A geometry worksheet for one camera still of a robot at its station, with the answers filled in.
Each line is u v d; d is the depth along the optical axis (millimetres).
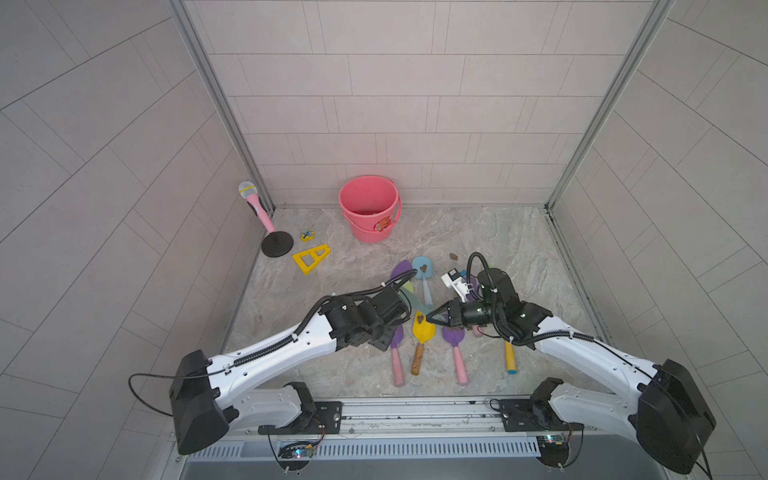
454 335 842
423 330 847
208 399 376
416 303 754
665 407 383
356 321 497
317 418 697
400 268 982
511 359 786
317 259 991
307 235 1055
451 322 653
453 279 712
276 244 1030
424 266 988
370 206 995
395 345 825
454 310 664
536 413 643
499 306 598
